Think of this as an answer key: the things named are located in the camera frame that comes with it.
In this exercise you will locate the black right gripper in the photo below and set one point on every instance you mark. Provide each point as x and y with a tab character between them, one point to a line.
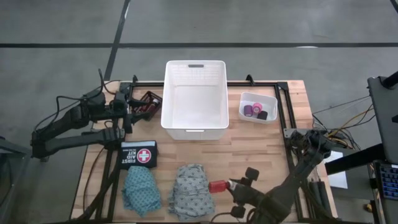
248	194

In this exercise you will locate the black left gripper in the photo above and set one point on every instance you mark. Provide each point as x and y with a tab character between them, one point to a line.
127	115

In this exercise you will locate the red bottle with grey cap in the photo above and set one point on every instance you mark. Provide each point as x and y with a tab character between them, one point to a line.
217	186

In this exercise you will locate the grey patterned cloth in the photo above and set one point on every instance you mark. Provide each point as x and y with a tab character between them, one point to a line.
191	193

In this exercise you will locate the white plastic basket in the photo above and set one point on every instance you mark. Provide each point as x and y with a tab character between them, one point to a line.
194	105

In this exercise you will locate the teal patterned cloth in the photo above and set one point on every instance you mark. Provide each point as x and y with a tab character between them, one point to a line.
141	191

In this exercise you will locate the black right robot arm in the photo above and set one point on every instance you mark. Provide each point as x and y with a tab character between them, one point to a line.
298	174

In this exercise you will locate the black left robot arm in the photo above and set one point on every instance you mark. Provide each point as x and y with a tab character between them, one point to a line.
71	141

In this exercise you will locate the red bottle with white cap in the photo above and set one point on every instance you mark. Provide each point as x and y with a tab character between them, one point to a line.
150	107

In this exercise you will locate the dark brown plastic tray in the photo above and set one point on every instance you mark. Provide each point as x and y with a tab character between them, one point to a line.
157	110

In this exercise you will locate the black first aid kit pouch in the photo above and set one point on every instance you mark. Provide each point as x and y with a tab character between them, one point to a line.
136	155

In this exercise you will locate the black bandage roll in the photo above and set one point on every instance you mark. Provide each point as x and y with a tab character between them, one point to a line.
262	115

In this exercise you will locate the dark grey cylinder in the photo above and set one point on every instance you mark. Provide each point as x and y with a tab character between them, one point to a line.
314	196
324	197

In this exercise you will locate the purple bandage roll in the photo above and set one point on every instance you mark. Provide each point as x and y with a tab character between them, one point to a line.
248	111

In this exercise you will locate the small white plastic bin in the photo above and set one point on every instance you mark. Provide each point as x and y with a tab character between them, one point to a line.
267	99

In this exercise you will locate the white paper sheet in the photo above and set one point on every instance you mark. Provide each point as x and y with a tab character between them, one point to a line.
337	179

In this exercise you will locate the black stand beam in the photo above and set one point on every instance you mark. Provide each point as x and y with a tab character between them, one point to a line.
354	159

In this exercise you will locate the grey metal side table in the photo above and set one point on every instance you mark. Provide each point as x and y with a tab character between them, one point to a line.
12	147

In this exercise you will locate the small yellow object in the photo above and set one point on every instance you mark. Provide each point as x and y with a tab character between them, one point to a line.
369	207

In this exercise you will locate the keyboard with blue keys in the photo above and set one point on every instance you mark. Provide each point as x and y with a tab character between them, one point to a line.
388	182

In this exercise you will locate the grey laptop lid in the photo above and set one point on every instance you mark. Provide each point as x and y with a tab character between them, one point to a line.
385	124

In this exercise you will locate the black stand pole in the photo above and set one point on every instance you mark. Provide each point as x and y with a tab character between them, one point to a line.
391	80

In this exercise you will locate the black frame clamp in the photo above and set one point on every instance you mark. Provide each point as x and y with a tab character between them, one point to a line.
249	79
134	79

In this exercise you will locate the grey metal corner bracket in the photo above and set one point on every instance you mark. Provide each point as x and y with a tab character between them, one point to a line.
288	133

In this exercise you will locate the black aluminium table frame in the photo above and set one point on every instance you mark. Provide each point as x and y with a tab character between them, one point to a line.
264	84

